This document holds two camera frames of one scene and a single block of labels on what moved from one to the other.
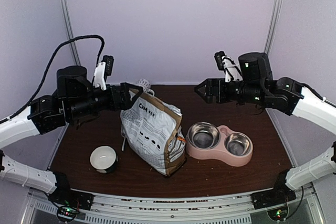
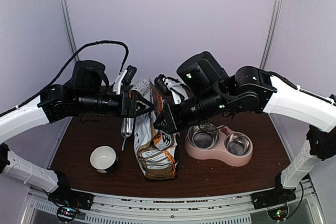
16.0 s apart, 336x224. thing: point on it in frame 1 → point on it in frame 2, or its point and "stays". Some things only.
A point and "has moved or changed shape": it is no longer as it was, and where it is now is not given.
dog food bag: [152, 128] has moved or changed shape
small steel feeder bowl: [238, 144] stays
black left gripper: [125, 103] → [130, 112]
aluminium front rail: [236, 209] stays
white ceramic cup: [104, 159] stays
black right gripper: [211, 84] → [174, 124]
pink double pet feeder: [206, 140] stays
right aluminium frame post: [276, 9] stays
